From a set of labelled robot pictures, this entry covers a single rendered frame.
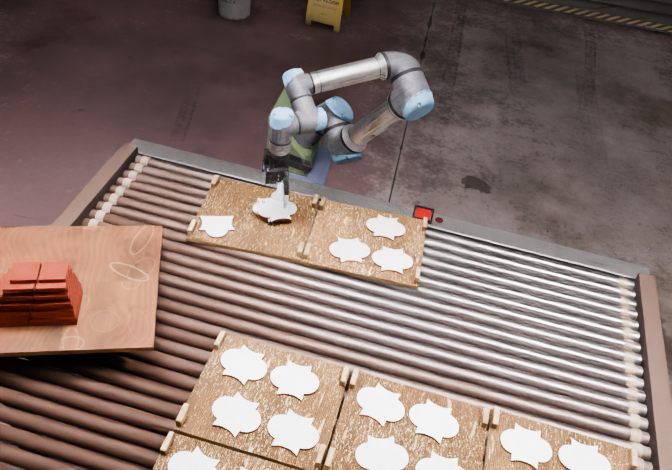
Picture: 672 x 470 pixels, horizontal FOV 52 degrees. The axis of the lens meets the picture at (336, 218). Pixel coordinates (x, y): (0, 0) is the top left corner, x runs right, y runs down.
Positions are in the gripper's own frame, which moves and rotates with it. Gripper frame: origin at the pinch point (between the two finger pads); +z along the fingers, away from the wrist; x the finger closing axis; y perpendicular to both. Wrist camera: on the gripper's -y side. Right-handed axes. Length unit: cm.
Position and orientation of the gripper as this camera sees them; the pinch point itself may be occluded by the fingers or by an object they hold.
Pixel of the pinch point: (282, 195)
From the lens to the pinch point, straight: 248.1
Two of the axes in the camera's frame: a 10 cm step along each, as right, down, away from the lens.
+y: -9.6, 1.0, -2.7
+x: 2.6, 6.7, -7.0
